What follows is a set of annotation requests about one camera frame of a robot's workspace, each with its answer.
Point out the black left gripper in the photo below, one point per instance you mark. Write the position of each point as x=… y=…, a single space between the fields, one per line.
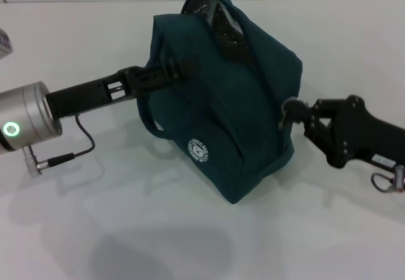
x=85 y=95

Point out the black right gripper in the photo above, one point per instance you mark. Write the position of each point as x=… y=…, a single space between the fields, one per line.
x=370 y=134

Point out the dark teal insulated lunch bag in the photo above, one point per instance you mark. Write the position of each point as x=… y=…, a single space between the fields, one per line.
x=221 y=119

